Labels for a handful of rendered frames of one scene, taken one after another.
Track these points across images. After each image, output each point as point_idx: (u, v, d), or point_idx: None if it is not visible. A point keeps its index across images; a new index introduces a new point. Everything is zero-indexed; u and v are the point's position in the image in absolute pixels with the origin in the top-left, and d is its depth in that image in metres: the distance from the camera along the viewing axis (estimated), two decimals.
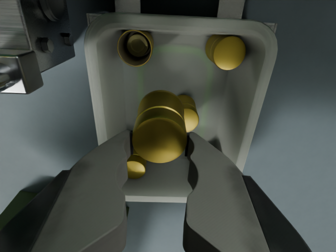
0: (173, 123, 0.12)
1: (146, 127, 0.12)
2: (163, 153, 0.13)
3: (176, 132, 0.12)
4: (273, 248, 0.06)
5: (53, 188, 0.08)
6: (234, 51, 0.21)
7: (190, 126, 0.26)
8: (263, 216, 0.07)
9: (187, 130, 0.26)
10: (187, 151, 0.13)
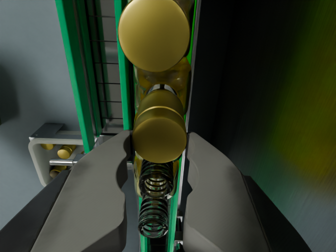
0: (173, 123, 0.12)
1: (146, 127, 0.12)
2: (163, 153, 0.13)
3: (176, 131, 0.12)
4: (273, 248, 0.06)
5: (53, 188, 0.08)
6: None
7: None
8: (263, 216, 0.07)
9: None
10: (187, 151, 0.13)
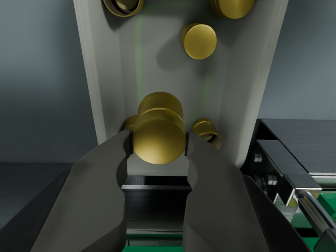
0: None
1: None
2: None
3: None
4: (273, 248, 0.06)
5: (53, 188, 0.08)
6: None
7: (145, 113, 0.13)
8: (263, 216, 0.07)
9: (152, 114, 0.12)
10: (187, 151, 0.13)
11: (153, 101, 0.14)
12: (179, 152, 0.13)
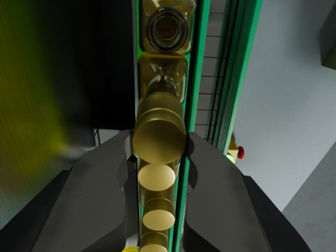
0: (148, 188, 0.18)
1: (164, 186, 0.18)
2: (153, 170, 0.17)
3: (145, 184, 0.18)
4: (273, 248, 0.06)
5: (53, 188, 0.08)
6: None
7: (145, 113, 0.13)
8: (263, 216, 0.07)
9: (152, 114, 0.12)
10: (187, 151, 0.13)
11: (153, 101, 0.14)
12: (179, 152, 0.13)
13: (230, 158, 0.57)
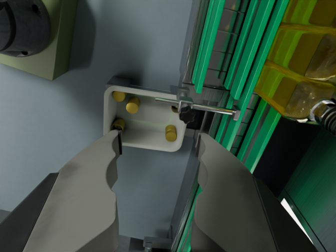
0: None
1: None
2: None
3: None
4: None
5: (41, 192, 0.08)
6: (171, 138, 0.60)
7: None
8: (274, 220, 0.07)
9: None
10: (198, 152, 0.13)
11: None
12: None
13: None
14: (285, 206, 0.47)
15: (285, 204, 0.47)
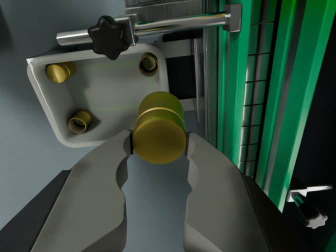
0: None
1: None
2: None
3: None
4: (273, 248, 0.06)
5: (53, 188, 0.08)
6: None
7: None
8: (263, 216, 0.07)
9: None
10: (187, 151, 0.13)
11: None
12: None
13: None
14: None
15: None
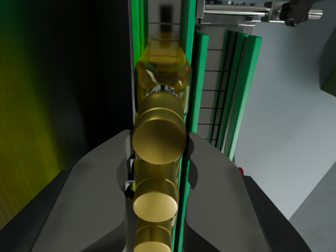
0: None
1: None
2: (148, 247, 0.17)
3: None
4: (273, 248, 0.06)
5: (53, 188, 0.08)
6: None
7: (143, 182, 0.15)
8: (263, 216, 0.07)
9: (149, 185, 0.15)
10: (187, 151, 0.13)
11: (150, 166, 0.17)
12: (171, 214, 0.15)
13: None
14: None
15: None
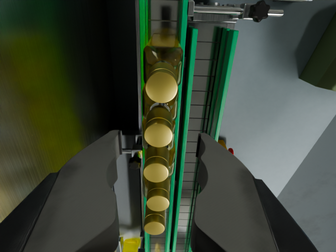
0: (150, 180, 0.27)
1: (161, 179, 0.27)
2: (153, 168, 0.26)
3: (148, 177, 0.27)
4: None
5: (41, 192, 0.08)
6: None
7: (151, 120, 0.24)
8: (274, 220, 0.07)
9: (154, 121, 0.23)
10: (198, 152, 0.13)
11: (155, 113, 0.25)
12: (168, 140, 0.24)
13: None
14: None
15: None
